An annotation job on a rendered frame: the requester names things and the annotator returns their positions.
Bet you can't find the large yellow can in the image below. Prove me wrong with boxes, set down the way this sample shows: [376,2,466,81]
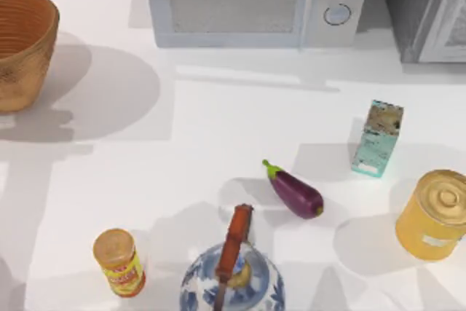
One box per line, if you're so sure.
[395,169,466,261]

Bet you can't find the microwave door handle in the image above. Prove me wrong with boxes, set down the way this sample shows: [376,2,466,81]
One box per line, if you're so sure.
[299,0,315,52]

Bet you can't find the yellow and red jar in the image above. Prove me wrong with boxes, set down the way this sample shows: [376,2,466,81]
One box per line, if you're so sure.
[92,228,146,299]

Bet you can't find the blue and white teapot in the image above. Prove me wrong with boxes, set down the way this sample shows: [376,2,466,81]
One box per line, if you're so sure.
[179,203,286,311]

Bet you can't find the round microwave knob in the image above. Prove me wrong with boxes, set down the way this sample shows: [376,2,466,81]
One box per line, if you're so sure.
[323,3,352,27]

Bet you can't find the woven wooden basket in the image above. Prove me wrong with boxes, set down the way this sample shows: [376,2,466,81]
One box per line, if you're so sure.
[0,0,60,114]

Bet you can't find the purple eggplant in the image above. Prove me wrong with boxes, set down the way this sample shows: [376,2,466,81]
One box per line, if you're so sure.
[261,159,325,220]

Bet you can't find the pale microwave oven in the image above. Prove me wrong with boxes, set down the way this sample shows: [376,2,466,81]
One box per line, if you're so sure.
[141,0,375,50]

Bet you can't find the teal and brown carton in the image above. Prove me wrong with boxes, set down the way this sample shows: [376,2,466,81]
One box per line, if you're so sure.
[350,99,405,179]

